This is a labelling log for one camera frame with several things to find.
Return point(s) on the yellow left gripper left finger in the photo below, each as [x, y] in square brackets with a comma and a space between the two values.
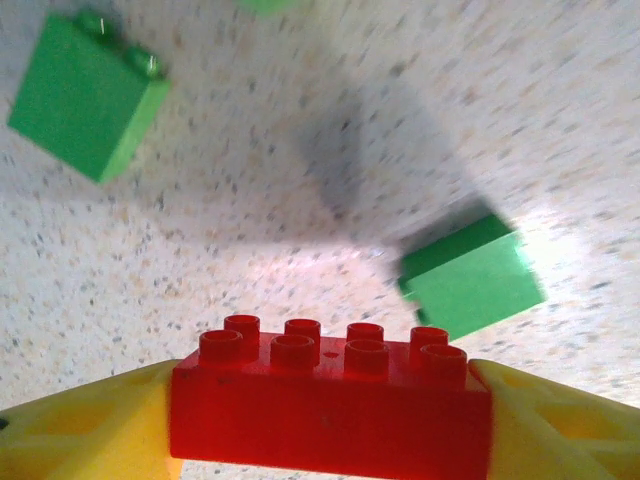
[85, 430]

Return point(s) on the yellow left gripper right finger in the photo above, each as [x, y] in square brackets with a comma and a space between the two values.
[560, 430]

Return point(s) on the red long lego brick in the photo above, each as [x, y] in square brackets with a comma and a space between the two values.
[325, 415]

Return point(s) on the green square lego brick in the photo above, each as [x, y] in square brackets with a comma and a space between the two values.
[80, 100]
[475, 285]
[270, 4]

